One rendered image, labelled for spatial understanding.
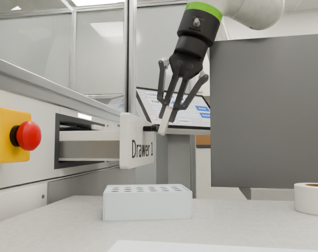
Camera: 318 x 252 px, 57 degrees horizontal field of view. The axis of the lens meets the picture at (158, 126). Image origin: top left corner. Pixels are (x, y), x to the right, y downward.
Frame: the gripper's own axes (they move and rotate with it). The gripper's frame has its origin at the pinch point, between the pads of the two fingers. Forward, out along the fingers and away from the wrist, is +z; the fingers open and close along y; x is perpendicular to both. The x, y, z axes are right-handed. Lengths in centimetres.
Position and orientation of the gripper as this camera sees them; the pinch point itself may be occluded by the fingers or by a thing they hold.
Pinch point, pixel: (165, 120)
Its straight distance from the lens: 69.7
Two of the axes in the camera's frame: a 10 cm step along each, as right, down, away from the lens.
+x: 1.6, 0.8, 9.8
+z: -3.4, 9.4, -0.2
